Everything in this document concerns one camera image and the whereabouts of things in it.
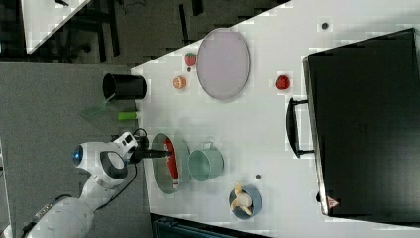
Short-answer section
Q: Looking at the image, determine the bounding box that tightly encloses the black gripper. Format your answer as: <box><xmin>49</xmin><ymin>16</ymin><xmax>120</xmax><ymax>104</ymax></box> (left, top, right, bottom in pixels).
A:
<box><xmin>130</xmin><ymin>136</ymin><xmax>172</xmax><ymax>164</ymax></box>

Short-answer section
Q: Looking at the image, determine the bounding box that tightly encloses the red ketchup bottle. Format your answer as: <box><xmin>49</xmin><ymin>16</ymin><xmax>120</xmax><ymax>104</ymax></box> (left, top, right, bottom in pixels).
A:
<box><xmin>164</xmin><ymin>138</ymin><xmax>179</xmax><ymax>189</ymax></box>

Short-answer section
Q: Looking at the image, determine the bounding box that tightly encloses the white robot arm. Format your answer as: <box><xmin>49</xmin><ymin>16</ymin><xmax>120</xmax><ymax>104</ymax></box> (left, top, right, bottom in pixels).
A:
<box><xmin>21</xmin><ymin>132</ymin><xmax>174</xmax><ymax>238</ymax></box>

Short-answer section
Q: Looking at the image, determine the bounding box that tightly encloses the green oval strainer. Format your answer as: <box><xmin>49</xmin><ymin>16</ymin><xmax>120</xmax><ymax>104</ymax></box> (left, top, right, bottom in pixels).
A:
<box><xmin>152</xmin><ymin>133</ymin><xmax>191</xmax><ymax>194</ymax></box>

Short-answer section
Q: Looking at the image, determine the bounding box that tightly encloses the green metal mug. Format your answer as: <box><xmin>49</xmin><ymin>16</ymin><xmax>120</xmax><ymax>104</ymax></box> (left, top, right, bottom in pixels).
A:
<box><xmin>188</xmin><ymin>142</ymin><xmax>224</xmax><ymax>181</ymax></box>

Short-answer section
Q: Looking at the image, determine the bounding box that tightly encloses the black round cup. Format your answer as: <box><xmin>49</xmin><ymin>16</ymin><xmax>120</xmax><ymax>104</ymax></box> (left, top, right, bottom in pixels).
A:
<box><xmin>102</xmin><ymin>73</ymin><xmax>147</xmax><ymax>100</ymax></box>

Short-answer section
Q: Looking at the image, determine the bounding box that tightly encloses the green plastic scoop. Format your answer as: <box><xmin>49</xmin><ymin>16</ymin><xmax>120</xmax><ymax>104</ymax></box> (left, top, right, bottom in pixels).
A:
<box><xmin>80</xmin><ymin>94</ymin><xmax>115</xmax><ymax>117</ymax></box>

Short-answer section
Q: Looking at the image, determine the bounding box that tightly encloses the toy orange half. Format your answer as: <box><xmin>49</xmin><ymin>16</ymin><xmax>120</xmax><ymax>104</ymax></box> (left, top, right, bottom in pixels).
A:
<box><xmin>172</xmin><ymin>76</ymin><xmax>186</xmax><ymax>89</ymax></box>

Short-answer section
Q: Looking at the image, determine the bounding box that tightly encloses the red toy strawberry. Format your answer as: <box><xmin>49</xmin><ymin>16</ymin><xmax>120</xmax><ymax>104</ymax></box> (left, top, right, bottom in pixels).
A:
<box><xmin>184</xmin><ymin>53</ymin><xmax>197</xmax><ymax>66</ymax></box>

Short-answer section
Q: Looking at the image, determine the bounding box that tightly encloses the peeled toy banana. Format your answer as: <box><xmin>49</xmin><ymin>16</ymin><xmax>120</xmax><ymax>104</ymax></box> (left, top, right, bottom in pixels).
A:
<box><xmin>230</xmin><ymin>182</ymin><xmax>253</xmax><ymax>216</ymax></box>

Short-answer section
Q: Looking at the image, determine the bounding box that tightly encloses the blue bowl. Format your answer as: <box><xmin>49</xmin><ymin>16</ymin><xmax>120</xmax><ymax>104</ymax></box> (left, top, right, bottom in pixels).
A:
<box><xmin>232</xmin><ymin>184</ymin><xmax>263</xmax><ymax>220</ymax></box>

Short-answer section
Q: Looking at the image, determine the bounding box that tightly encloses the grey round plate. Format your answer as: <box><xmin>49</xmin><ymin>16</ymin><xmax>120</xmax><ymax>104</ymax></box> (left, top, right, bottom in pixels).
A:
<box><xmin>196</xmin><ymin>28</ymin><xmax>251</xmax><ymax>101</ymax></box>

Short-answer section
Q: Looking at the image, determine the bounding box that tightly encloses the small red toy tomato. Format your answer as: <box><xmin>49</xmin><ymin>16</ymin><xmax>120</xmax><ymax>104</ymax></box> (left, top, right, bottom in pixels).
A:
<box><xmin>275</xmin><ymin>75</ymin><xmax>291</xmax><ymax>90</ymax></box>

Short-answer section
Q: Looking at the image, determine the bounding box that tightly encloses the silver toaster oven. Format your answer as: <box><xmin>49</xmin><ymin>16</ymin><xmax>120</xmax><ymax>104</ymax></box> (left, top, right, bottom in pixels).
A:
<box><xmin>286</xmin><ymin>28</ymin><xmax>420</xmax><ymax>227</ymax></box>

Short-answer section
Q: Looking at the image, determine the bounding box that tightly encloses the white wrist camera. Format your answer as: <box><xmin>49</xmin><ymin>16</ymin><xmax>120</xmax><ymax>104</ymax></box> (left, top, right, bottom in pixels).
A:
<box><xmin>114</xmin><ymin>132</ymin><xmax>138</xmax><ymax>157</ymax></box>

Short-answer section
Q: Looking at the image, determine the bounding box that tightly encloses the blue table frame rail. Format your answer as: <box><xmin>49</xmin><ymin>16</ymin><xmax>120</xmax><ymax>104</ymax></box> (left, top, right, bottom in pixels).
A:
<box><xmin>151</xmin><ymin>213</ymin><xmax>269</xmax><ymax>238</ymax></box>

